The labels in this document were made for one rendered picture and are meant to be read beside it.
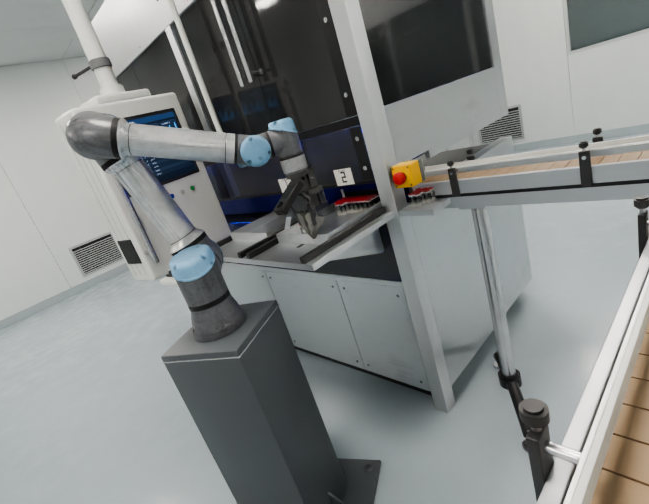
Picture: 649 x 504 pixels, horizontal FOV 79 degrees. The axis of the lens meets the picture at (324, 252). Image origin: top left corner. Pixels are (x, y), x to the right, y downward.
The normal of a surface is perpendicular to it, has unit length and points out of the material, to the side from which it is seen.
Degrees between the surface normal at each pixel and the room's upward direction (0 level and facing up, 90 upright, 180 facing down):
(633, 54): 90
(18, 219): 90
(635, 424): 0
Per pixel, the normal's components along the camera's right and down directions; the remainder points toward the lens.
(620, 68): -0.67, 0.44
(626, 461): -0.30, -0.90
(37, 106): 0.68, 0.04
